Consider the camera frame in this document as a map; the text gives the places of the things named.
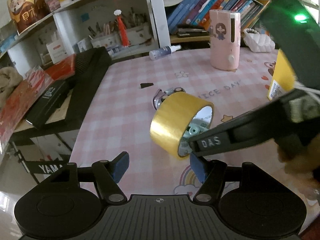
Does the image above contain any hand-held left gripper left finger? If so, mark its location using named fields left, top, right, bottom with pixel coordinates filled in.
left=46, top=151, right=130, bottom=205

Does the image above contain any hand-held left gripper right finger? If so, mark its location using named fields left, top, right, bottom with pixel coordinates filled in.
left=189, top=152, right=275, bottom=203

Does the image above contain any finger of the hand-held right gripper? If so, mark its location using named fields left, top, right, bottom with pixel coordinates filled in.
left=187, top=92, right=297, bottom=147

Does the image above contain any gold tape roll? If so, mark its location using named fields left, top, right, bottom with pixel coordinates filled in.
left=149, top=92, right=215, bottom=159

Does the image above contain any yellow cardboard box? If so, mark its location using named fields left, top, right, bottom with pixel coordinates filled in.
left=267, top=49, right=298, bottom=102

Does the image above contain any person's right hand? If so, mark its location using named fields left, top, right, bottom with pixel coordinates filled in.
left=277, top=135, right=320, bottom=182

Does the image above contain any teal plastic toy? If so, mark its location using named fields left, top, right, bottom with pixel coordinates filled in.
left=182, top=122, right=208, bottom=141

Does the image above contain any pink checkered tablecloth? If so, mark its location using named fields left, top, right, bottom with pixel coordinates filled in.
left=69, top=47, right=320, bottom=202

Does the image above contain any pink humidifier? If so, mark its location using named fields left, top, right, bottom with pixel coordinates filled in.
left=209, top=9, right=242, bottom=71

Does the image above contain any silver shiny small object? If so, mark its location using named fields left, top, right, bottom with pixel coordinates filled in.
left=153, top=87, right=187, bottom=111

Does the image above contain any black keyboard stand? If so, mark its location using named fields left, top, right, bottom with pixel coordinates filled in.
left=7, top=140, right=73, bottom=181

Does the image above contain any row of blue books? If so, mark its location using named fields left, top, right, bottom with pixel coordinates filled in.
left=166, top=0, right=271, bottom=30

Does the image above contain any black stapler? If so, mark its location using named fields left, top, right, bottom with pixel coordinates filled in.
left=176, top=24, right=210, bottom=38

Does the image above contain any black electronic keyboard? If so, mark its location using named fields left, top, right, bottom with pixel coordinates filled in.
left=11, top=46, right=113, bottom=137

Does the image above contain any small spray bottle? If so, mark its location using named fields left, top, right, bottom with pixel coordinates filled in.
left=149, top=44, right=182, bottom=60

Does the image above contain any long black box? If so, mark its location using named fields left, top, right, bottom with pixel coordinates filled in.
left=26, top=80, right=70, bottom=129

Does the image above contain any red flat box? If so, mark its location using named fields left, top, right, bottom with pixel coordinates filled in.
left=45, top=54, right=77, bottom=81

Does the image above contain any white tube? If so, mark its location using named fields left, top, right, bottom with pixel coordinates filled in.
left=107, top=45, right=132, bottom=57

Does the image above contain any red glossy packet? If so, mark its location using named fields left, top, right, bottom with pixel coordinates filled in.
left=0, top=66, right=54, bottom=153

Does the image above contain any tall wooden bookshelf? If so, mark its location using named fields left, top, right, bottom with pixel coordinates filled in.
left=145, top=0, right=320, bottom=51

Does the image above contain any small blue white card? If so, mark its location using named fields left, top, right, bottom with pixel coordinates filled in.
left=76, top=39, right=88, bottom=53

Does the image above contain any white pen holder with pens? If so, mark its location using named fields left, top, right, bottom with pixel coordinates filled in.
left=87, top=7, right=152, bottom=49

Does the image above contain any white box red label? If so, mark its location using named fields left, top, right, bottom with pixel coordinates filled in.
left=46, top=40, right=68, bottom=64

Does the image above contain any red tassel ornament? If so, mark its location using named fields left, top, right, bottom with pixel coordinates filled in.
left=114, top=9, right=131, bottom=47

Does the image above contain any beige cloth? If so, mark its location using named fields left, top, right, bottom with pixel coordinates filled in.
left=0, top=66, right=23, bottom=106

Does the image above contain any white shelf unit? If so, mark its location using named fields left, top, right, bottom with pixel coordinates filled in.
left=0, top=0, right=160, bottom=64

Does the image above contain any fortune god figure bag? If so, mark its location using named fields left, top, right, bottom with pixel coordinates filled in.
left=7, top=0, right=50, bottom=34

